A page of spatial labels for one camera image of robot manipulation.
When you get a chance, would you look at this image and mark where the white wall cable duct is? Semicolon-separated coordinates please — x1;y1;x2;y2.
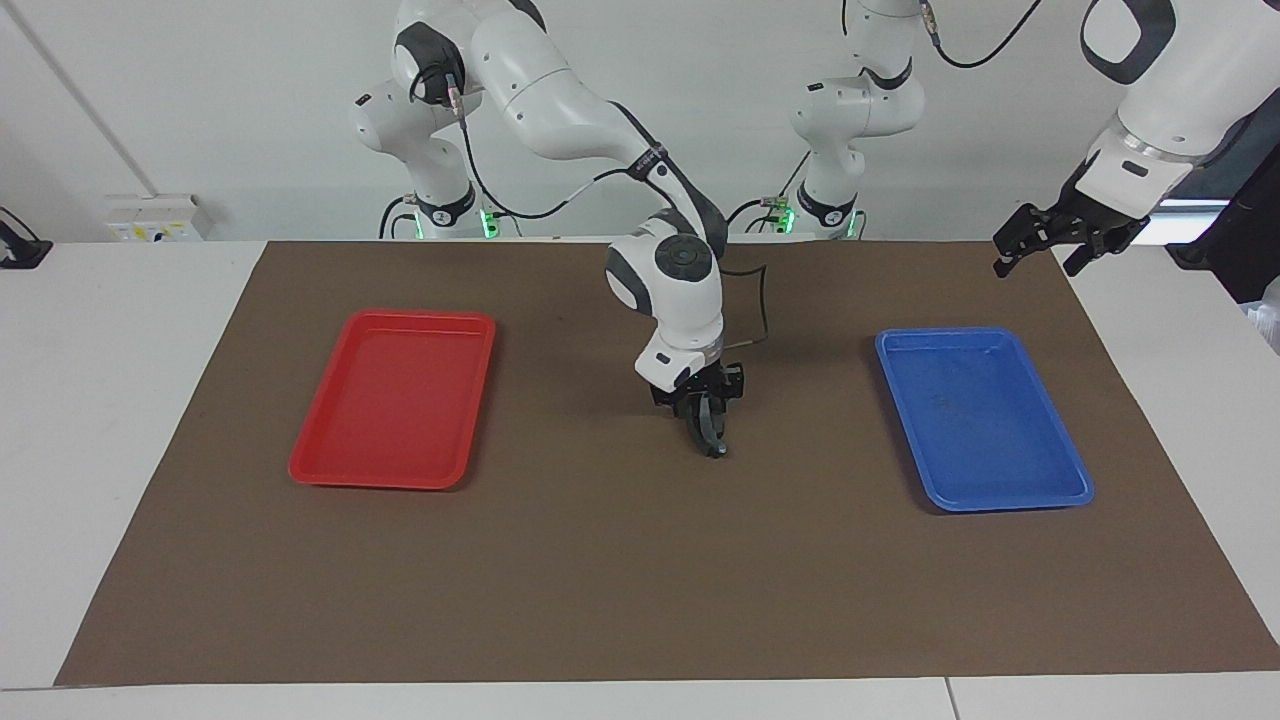
5;0;161;198

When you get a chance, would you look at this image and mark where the brown table mat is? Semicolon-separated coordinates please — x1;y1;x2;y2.
55;240;1280;687

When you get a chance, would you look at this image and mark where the clear plastic bag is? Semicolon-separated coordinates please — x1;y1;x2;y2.
1245;278;1280;353

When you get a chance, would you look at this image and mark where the blue plastic tray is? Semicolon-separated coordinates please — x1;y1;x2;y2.
874;326;1095;514

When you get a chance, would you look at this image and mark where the black clamp device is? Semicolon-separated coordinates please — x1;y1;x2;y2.
0;207;53;269

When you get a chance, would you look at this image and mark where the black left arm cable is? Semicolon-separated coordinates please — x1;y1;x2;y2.
842;0;1043;74

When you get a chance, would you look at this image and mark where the red plastic tray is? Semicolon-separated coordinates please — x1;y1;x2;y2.
288;308;498;491

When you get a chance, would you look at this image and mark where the black equipment housing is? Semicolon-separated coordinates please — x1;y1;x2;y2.
1165;100;1280;304

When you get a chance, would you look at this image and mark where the black left base cable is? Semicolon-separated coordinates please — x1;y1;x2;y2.
720;150;813;237

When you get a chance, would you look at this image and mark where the black base cable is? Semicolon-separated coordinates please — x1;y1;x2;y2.
378;193;421;241
720;150;813;237

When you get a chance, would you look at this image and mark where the black right base cable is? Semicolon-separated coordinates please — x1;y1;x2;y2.
378;193;421;241

